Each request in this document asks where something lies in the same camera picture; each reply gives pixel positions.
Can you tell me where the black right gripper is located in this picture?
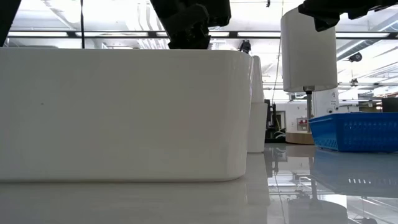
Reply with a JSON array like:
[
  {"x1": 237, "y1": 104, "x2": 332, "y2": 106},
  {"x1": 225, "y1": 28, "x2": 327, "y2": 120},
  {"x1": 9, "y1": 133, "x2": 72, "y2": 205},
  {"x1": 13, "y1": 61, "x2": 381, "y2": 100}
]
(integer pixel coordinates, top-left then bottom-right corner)
[{"x1": 297, "y1": 0, "x2": 398, "y2": 32}]

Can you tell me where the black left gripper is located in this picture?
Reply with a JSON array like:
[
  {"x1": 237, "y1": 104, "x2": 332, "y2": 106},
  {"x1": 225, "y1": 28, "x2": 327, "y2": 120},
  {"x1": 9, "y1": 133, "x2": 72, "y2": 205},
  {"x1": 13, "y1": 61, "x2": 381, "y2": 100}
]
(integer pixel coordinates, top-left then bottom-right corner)
[{"x1": 150, "y1": 0, "x2": 233, "y2": 50}]

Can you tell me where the blue plastic basket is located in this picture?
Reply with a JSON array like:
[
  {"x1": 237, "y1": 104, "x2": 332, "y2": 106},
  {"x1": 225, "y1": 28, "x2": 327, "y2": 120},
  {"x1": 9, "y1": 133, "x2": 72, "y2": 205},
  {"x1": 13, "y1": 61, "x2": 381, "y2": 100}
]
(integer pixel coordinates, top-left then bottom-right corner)
[{"x1": 308, "y1": 112, "x2": 398, "y2": 153}]

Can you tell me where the white shade table lamp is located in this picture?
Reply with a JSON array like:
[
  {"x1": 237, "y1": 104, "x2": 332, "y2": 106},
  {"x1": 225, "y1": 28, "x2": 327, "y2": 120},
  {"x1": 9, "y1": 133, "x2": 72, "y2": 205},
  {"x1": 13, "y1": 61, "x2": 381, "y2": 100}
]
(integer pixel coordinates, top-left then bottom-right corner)
[{"x1": 280, "y1": 6, "x2": 338, "y2": 146}]

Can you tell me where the dark box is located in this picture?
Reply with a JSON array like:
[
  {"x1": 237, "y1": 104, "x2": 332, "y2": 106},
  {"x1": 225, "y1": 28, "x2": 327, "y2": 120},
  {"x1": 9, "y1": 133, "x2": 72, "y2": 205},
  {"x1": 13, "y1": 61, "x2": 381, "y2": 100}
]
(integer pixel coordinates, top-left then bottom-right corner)
[{"x1": 381, "y1": 98, "x2": 398, "y2": 113}]

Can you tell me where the black equipment cabinet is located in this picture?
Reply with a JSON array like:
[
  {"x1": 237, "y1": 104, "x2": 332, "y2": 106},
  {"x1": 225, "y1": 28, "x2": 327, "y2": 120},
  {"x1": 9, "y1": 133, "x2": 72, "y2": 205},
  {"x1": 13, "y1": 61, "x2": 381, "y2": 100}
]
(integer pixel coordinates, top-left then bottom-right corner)
[{"x1": 264, "y1": 99, "x2": 287, "y2": 144}]

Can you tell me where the black overhead frame bar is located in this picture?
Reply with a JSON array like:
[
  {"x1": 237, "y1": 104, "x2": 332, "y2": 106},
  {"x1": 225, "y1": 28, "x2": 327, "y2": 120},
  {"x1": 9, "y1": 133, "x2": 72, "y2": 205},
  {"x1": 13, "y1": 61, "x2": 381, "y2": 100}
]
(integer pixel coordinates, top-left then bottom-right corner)
[{"x1": 6, "y1": 30, "x2": 398, "y2": 39}]

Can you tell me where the small black mounted camera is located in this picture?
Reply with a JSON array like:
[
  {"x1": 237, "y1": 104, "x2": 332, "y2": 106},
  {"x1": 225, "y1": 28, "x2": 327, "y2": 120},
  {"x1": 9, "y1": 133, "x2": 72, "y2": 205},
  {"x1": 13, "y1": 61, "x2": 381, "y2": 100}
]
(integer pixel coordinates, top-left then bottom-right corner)
[{"x1": 238, "y1": 39, "x2": 252, "y2": 55}]

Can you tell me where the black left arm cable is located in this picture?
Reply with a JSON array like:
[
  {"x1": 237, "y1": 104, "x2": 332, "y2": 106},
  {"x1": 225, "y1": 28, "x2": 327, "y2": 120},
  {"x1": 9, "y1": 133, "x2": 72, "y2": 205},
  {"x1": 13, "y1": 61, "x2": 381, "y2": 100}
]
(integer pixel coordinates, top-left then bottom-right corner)
[{"x1": 80, "y1": 0, "x2": 86, "y2": 49}]

